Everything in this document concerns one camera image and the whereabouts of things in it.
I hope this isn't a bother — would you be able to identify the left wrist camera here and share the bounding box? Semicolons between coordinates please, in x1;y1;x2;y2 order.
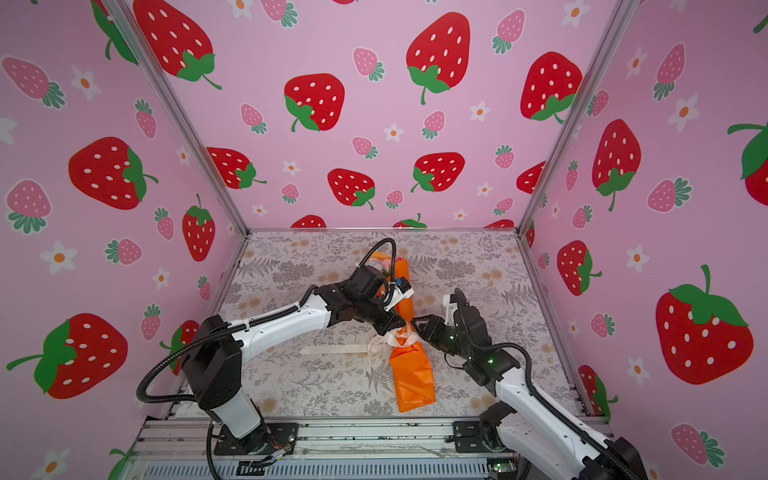
387;277;414;310

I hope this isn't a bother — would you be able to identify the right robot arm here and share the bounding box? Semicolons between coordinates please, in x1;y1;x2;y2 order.
412;289;647;479

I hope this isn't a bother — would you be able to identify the aluminium front rail frame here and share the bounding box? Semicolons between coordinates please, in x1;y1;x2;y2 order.
115;417;551;479

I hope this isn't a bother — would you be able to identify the cream ribbon string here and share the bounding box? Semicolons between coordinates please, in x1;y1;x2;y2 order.
299;323;424;358

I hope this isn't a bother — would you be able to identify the orange wrapping paper sheet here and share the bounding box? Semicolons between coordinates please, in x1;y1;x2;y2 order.
368;250;437;414

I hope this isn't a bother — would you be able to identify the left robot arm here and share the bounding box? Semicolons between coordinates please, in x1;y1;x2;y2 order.
136;265;413;440

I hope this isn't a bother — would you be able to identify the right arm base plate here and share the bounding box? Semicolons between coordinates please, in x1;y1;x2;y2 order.
445;420;516;454

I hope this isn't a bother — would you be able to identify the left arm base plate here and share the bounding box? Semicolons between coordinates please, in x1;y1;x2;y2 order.
214;422;299;457

